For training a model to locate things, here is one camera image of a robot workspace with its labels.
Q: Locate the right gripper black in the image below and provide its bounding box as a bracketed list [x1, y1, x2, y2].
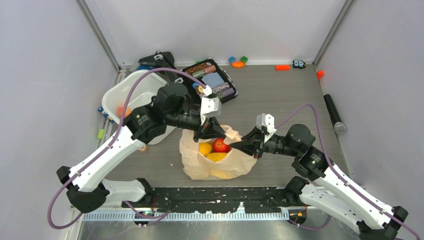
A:
[230, 124, 300, 158]

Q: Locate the red fake apple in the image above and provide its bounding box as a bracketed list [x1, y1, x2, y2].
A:
[212, 138, 231, 153]

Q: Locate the yellow fake lemon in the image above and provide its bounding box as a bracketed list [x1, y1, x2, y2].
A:
[198, 142, 213, 157]

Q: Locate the translucent plastic bag banana print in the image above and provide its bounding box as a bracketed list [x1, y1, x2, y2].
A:
[179, 129, 257, 180]

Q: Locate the yellow fake mango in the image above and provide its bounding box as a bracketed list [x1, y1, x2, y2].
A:
[206, 152, 228, 163]

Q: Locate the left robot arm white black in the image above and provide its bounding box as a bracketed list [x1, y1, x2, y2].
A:
[56, 83, 226, 213]

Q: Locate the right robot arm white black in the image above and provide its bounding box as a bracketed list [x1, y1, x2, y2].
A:
[230, 124, 408, 240]

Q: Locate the orange fake peach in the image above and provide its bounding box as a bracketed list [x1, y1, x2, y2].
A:
[116, 105, 131, 118]

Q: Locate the black poker chip case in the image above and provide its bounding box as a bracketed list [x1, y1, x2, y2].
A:
[138, 50, 239, 104]

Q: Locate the small wooden cube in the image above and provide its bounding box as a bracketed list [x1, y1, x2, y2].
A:
[138, 145, 148, 153]

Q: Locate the blue toy cube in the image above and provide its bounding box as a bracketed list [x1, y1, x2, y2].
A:
[228, 56, 236, 63]

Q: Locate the green toy cube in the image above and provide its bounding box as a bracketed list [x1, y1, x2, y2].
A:
[240, 56, 248, 64]

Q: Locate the orange block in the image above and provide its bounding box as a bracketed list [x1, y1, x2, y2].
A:
[275, 64, 291, 71]

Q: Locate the black microphone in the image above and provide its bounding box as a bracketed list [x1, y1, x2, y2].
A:
[323, 94, 347, 135]

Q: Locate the small toy car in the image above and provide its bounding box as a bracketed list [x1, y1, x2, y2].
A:
[292, 59, 307, 69]

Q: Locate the orange corner piece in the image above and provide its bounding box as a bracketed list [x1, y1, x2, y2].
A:
[316, 70, 324, 80]

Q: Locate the white plastic basin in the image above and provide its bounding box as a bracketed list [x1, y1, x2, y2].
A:
[101, 70, 167, 125]

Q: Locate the green clip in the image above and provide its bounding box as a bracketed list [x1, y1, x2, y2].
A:
[97, 129, 105, 140]

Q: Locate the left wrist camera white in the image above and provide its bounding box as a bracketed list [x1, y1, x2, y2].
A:
[200, 97, 222, 125]

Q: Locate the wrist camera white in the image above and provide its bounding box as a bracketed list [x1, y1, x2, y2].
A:
[200, 97, 222, 125]
[256, 113, 277, 143]

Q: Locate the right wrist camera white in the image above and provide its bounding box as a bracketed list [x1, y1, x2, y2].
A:
[256, 113, 277, 143]

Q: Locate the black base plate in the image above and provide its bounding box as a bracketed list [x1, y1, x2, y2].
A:
[130, 186, 305, 214]

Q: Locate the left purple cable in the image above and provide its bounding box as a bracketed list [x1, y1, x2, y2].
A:
[47, 67, 213, 230]

